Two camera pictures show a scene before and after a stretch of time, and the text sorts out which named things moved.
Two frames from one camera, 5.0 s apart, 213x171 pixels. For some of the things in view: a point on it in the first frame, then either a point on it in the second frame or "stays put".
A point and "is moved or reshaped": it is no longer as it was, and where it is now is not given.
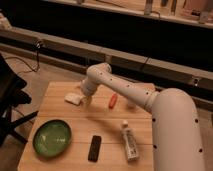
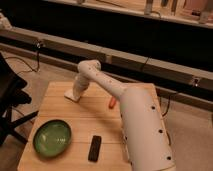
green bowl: [52, 138] stays put
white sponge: [74, 98] is moved or reshaped
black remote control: [94, 148] stays put
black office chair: [11, 85] stays put
